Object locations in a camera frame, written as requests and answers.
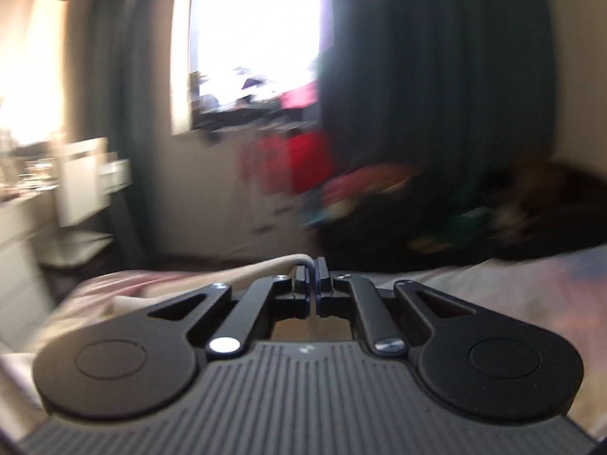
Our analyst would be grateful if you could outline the white and black chair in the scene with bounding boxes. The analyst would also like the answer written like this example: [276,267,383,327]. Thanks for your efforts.
[35,136,138,268]

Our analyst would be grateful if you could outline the white wall box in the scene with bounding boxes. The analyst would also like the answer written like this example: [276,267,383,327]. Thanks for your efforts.
[99,158,132,195]

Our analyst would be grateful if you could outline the cream sweatpants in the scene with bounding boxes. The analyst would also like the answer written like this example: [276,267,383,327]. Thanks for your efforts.
[108,253,315,316]

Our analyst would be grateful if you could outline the window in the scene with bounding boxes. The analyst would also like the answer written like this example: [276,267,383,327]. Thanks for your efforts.
[171,0,335,136]

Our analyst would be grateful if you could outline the white vanity dresser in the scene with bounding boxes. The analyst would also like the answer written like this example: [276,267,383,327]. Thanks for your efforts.
[0,190,60,342]

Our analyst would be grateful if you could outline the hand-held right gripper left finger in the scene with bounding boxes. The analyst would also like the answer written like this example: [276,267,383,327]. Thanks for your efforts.
[142,257,316,355]

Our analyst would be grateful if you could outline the teal curtain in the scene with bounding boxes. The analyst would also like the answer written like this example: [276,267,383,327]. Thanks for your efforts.
[83,0,195,257]
[318,0,558,247]

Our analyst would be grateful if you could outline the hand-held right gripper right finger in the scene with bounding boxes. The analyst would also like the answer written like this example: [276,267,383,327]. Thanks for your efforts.
[316,256,476,358]

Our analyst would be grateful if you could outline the bed with pastel sheet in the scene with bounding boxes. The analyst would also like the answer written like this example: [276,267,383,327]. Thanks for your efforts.
[0,242,607,455]

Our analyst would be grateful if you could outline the black armchair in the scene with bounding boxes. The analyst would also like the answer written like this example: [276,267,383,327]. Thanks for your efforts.
[488,158,607,261]

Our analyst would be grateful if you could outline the pile of mixed clothes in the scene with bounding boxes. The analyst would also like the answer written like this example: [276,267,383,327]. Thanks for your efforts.
[303,163,517,247]

